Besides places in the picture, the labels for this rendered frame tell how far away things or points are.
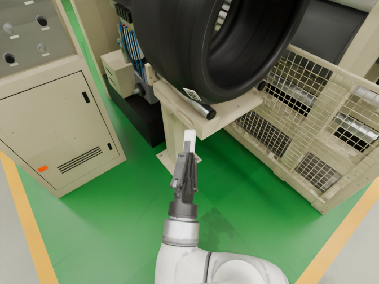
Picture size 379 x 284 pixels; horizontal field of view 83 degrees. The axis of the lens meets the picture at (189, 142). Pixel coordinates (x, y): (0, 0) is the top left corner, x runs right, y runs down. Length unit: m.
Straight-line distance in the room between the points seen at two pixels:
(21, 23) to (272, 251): 1.71
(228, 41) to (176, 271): 0.89
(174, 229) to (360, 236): 1.49
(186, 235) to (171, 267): 0.07
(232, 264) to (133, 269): 1.06
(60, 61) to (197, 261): 1.04
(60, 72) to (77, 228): 0.99
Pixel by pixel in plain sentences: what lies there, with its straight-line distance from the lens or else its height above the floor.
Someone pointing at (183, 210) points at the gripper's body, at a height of 0.95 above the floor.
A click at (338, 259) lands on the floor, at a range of 1.73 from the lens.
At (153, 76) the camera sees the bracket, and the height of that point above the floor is 0.90.
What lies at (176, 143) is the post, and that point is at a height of 0.31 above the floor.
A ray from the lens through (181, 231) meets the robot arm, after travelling 0.53.
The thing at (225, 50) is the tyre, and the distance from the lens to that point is 1.05.
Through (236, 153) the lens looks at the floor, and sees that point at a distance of 1.82.
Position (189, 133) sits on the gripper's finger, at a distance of 0.60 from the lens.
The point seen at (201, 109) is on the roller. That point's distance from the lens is 0.79.
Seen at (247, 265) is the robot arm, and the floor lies 0.98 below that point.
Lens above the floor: 1.45
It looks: 52 degrees down
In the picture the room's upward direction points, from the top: straight up
